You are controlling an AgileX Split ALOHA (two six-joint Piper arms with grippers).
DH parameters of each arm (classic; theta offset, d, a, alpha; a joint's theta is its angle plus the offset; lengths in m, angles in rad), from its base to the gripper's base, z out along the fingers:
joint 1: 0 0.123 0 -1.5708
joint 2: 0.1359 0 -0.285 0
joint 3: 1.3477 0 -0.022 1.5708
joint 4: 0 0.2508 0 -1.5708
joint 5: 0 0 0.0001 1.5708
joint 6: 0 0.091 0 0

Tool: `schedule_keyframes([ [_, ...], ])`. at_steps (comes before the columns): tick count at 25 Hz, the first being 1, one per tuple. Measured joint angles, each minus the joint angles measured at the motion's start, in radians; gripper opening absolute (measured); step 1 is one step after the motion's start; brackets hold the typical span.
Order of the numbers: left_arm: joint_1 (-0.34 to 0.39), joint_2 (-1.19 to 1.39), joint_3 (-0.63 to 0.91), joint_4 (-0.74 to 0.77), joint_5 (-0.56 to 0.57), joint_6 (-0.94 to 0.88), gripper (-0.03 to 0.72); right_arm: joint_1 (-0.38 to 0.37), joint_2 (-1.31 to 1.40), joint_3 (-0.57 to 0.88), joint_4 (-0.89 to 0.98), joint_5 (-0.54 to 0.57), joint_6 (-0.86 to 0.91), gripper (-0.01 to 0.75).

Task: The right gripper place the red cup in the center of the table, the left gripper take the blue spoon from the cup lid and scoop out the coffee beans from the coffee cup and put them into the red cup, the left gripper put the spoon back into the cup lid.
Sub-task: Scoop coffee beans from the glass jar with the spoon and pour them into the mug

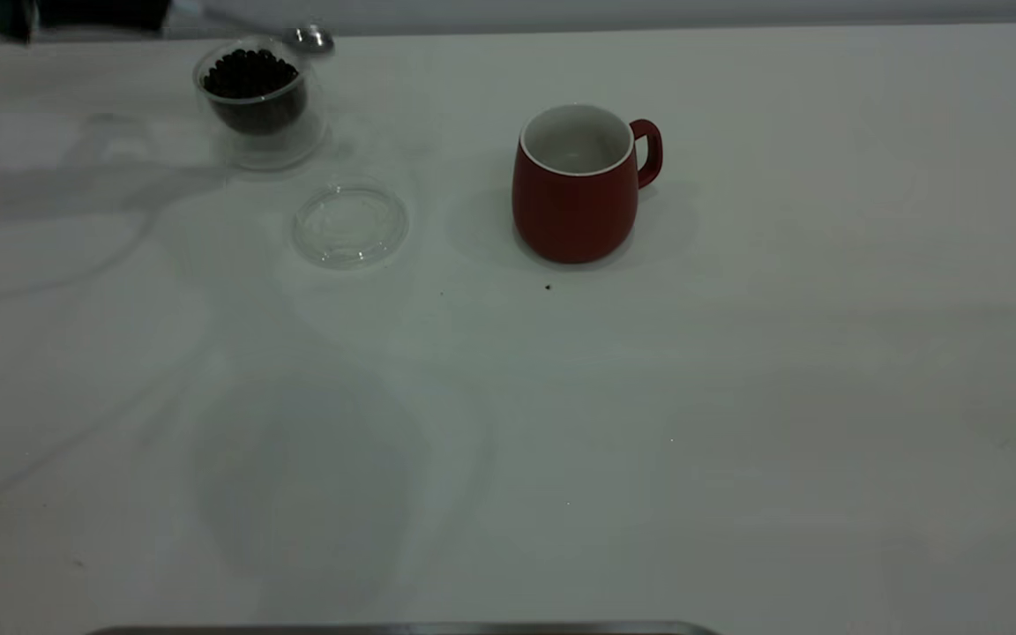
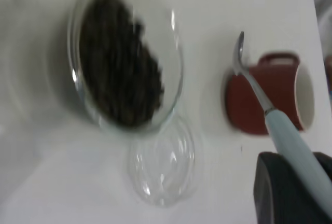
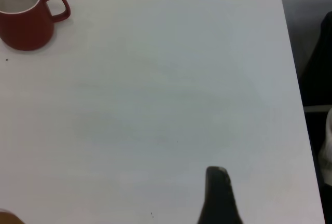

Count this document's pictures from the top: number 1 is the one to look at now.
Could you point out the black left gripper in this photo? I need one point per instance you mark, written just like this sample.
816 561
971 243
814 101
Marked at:
14 19

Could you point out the dark coffee beans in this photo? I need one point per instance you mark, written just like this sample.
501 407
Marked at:
252 75

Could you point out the red ceramic mug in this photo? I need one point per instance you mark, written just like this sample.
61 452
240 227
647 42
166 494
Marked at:
574 212

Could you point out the clear glass lid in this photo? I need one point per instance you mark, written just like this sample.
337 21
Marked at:
349 225

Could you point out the clear glass jar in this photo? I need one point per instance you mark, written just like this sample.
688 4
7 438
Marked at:
270 155

